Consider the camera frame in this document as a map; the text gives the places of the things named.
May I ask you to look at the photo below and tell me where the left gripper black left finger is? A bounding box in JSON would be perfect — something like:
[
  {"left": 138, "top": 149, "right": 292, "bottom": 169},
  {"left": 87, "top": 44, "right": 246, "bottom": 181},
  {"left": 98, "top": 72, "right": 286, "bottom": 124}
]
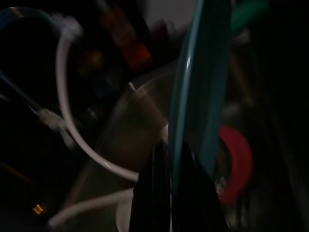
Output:
[{"left": 128, "top": 142, "right": 172, "bottom": 232}]

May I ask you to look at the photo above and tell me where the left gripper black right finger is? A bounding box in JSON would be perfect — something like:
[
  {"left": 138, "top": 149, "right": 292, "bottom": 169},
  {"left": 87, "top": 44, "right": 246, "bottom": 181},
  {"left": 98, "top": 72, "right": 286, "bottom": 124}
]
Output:
[{"left": 172, "top": 145, "right": 230, "bottom": 232}]

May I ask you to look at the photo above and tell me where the teal plate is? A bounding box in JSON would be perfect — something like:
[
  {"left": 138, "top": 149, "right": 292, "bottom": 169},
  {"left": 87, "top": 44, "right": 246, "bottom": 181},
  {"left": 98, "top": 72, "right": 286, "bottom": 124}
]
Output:
[{"left": 168, "top": 0, "right": 233, "bottom": 195}]

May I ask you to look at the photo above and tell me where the orange labelled bottle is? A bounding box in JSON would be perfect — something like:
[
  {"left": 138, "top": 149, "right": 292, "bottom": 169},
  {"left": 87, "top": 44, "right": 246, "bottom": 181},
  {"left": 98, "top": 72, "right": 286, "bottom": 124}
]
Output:
[{"left": 100, "top": 0, "right": 155, "bottom": 71}]

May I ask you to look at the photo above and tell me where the green plastic object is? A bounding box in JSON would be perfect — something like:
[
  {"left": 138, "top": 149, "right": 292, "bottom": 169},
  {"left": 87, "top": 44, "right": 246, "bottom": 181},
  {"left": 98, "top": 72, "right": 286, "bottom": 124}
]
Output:
[{"left": 230, "top": 0, "right": 270, "bottom": 32}]

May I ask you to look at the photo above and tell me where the red ring lid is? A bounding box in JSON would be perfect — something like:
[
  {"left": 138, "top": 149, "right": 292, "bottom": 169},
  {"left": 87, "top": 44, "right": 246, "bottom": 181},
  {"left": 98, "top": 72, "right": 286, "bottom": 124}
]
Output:
[{"left": 217, "top": 125, "right": 254, "bottom": 204}]

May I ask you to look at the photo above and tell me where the white cable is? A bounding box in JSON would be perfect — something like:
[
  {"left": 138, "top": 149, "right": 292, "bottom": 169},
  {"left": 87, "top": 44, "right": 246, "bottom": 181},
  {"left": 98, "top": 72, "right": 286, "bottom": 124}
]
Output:
[
  {"left": 47, "top": 188, "right": 134, "bottom": 229},
  {"left": 56, "top": 23, "right": 140, "bottom": 182}
]

